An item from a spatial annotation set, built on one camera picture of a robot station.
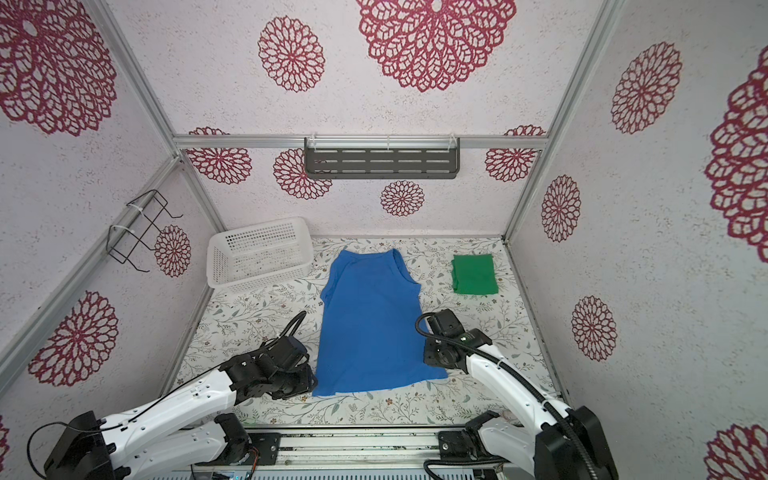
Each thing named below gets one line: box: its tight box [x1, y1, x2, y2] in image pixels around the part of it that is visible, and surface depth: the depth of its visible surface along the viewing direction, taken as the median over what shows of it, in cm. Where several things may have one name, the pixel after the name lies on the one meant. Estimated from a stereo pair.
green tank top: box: [451, 254, 498, 295], surface depth 106 cm
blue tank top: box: [313, 248, 448, 397], surface depth 105 cm
